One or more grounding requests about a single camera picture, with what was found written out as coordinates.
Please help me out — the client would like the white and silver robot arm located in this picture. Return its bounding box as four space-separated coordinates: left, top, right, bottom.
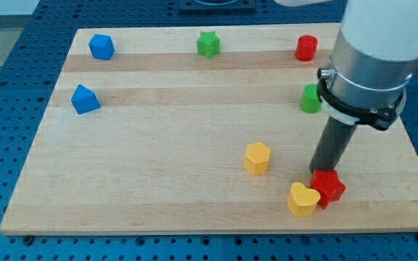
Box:
317 0 418 131

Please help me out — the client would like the yellow hexagon block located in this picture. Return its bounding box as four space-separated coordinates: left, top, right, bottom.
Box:
244 142 271 175

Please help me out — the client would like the blue triangle block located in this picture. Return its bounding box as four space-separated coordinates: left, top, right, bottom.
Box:
70 85 101 115

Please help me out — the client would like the wooden board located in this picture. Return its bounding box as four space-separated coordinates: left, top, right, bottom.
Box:
0 23 418 236

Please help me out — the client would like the green star block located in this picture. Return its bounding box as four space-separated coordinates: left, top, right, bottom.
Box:
197 31 221 59

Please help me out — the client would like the green cylinder block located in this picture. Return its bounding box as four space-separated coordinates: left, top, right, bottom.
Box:
300 84 321 114

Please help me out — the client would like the yellow heart block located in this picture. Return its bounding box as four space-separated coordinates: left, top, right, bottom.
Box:
287 182 321 217

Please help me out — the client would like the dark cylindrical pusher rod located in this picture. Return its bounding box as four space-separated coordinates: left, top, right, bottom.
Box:
309 116 357 172

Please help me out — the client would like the red cylinder block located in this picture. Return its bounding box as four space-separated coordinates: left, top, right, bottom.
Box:
295 35 318 62

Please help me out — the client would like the red star block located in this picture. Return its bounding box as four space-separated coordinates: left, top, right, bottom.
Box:
310 169 346 209

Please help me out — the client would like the blue cube block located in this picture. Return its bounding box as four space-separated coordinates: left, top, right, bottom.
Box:
89 34 115 60

